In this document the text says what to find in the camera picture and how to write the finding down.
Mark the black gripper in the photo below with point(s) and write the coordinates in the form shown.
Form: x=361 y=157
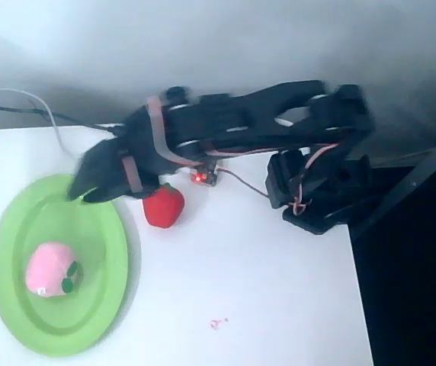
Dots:
x=97 y=176

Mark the pink plush peach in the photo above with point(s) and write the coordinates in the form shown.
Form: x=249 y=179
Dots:
x=50 y=270

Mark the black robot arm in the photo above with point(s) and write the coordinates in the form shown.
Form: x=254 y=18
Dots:
x=279 y=114

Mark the green oval plate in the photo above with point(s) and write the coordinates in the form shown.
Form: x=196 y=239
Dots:
x=88 y=267

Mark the red plush strawberry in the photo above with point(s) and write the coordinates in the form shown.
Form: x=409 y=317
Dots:
x=164 y=206

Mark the controller board with red LED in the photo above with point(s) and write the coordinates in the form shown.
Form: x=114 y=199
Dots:
x=204 y=176

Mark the black diagonal metal bar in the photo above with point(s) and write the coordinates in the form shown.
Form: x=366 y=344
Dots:
x=408 y=183

